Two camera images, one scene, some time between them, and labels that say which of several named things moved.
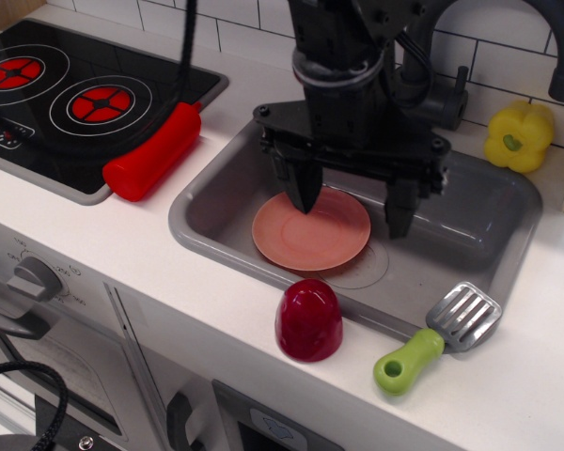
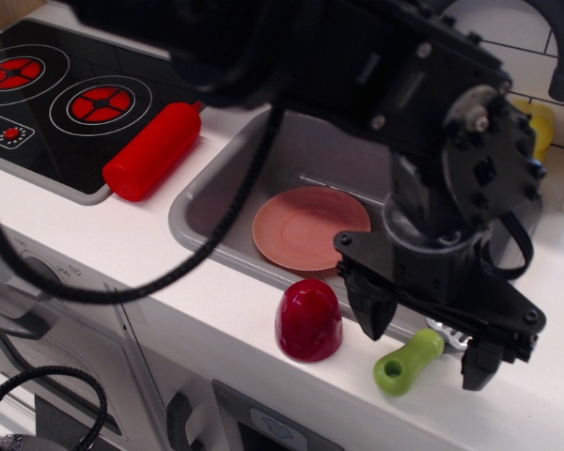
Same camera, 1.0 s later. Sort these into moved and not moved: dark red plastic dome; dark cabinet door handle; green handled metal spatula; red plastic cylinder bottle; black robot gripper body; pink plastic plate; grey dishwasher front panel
Moved: black robot gripper body
Not moved: green handled metal spatula; red plastic cylinder bottle; grey dishwasher front panel; dark red plastic dome; pink plastic plate; dark cabinet door handle
